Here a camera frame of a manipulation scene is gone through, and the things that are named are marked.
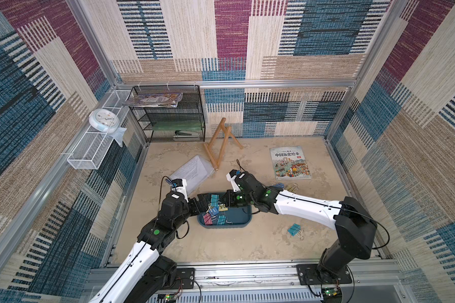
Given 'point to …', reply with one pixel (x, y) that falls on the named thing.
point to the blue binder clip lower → (213, 211)
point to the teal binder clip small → (214, 200)
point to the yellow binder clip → (222, 207)
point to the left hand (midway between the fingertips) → (200, 195)
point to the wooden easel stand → (208, 148)
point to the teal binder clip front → (296, 229)
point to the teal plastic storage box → (241, 216)
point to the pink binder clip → (207, 219)
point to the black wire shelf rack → (183, 123)
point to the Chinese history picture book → (289, 163)
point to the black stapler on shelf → (186, 134)
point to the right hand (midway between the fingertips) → (218, 199)
